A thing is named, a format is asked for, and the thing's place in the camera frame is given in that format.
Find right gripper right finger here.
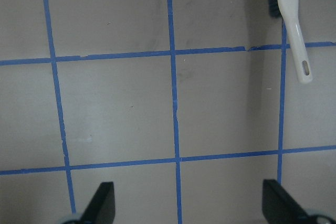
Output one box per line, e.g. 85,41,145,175
262,179,317,224

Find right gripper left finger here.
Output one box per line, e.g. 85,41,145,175
78,182,116,224

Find beige hand brush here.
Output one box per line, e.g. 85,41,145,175
268,0,313,84

